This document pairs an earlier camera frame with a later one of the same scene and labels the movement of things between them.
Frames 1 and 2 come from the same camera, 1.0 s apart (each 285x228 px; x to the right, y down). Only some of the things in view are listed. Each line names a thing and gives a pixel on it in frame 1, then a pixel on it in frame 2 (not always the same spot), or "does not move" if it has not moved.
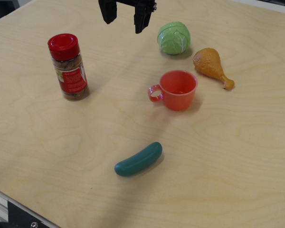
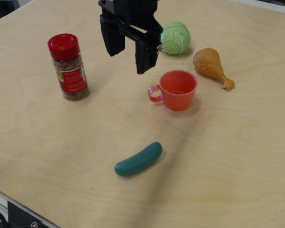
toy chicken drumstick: (207, 61) does not move
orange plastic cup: (177, 88) does not move
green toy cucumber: (138, 162) does not move
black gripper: (143, 9) → (135, 20)
